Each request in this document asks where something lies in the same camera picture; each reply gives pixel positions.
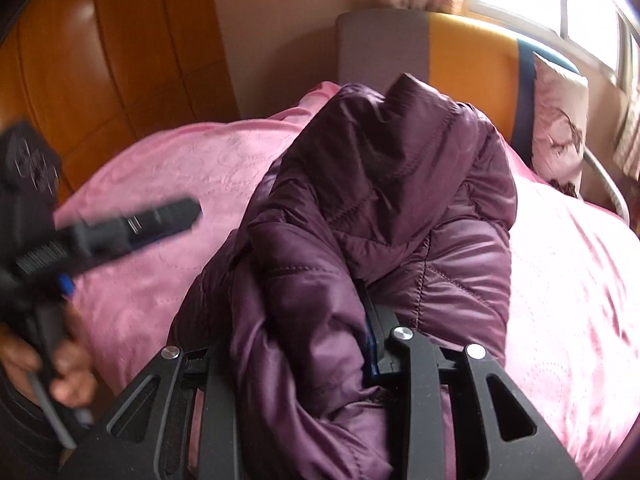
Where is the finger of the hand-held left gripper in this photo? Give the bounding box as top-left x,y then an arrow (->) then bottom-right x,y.
15,198 -> 202,282

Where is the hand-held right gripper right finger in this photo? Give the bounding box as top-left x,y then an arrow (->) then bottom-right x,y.
356,279 -> 582,480

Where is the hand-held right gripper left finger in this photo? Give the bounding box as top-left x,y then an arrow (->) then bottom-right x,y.
65,345 -> 244,480

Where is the purple quilted down jacket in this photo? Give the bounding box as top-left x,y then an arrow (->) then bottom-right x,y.
167,72 -> 519,480

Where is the person's left hand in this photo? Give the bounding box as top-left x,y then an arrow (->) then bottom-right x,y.
0,304 -> 99,409

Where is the wooden wardrobe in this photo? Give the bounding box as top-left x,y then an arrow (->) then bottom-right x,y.
0,0 -> 242,197

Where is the pink bed sheet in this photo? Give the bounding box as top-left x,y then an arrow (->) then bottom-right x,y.
52,80 -> 640,480

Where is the grey metal tube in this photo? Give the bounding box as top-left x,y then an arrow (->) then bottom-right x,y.
580,150 -> 632,224

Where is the deer print pillow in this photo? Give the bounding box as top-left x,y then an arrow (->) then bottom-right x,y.
530,52 -> 591,199

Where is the grey yellow blue headboard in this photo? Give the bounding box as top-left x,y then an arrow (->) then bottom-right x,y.
336,10 -> 582,167

